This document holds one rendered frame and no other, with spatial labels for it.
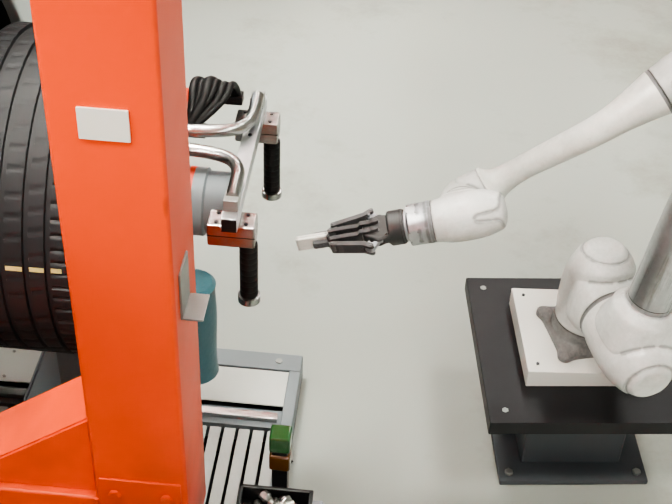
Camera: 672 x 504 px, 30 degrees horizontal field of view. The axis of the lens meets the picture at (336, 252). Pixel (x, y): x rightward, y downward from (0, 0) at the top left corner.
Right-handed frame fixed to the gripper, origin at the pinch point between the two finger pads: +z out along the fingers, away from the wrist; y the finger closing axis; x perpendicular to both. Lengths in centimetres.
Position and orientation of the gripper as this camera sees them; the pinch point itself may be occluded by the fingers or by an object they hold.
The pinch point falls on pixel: (312, 241)
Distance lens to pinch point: 268.0
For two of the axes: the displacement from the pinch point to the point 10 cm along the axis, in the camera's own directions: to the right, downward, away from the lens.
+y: -0.1, 6.6, -7.5
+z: -9.7, 1.6, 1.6
